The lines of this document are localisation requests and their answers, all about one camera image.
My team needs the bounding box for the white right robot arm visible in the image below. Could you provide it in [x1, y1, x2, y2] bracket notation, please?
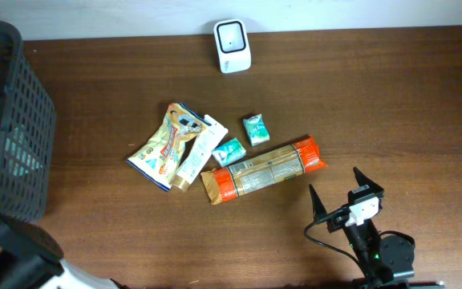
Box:
[304, 167, 415, 288]

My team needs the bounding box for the teal tissue pack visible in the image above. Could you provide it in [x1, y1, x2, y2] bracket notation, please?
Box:
[212, 138, 246, 167]

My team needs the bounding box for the green tissue pack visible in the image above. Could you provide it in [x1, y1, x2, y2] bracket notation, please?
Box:
[243, 114, 270, 146]

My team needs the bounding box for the white barcode scanner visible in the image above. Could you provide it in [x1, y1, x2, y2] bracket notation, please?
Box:
[213, 19, 252, 74]

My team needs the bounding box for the grey plastic basket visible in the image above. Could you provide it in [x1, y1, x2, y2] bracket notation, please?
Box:
[0, 21, 57, 222]

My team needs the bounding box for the orange spaghetti package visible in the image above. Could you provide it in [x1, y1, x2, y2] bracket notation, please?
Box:
[201, 136, 327, 205]

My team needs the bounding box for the yellow snack bag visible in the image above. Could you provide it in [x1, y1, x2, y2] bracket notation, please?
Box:
[126, 103, 211, 192]

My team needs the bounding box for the white cream tube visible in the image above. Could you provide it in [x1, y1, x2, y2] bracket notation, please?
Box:
[171, 115, 229, 192]

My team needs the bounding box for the black camera cable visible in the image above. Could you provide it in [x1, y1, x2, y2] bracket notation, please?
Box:
[303, 206, 367, 278]

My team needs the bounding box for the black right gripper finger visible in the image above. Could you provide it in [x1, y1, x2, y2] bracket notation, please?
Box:
[353, 167, 384, 193]
[309, 184, 327, 222]

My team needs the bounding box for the mint green wipes pouch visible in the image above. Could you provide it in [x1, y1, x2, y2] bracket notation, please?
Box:
[4, 126, 43, 177]

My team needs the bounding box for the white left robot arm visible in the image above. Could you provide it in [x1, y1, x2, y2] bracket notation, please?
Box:
[0, 214, 124, 289]

